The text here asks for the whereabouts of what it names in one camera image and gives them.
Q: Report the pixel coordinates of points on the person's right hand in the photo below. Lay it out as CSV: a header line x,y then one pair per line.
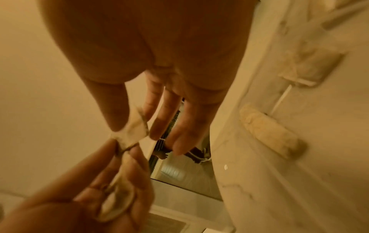
x,y
150,43

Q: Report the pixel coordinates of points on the person's left hand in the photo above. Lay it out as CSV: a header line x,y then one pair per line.
x,y
57,204

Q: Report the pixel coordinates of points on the white slatted vent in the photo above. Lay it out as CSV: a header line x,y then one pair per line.
x,y
164,224

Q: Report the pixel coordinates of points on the beige rolled towel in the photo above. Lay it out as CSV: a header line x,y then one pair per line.
x,y
271,130

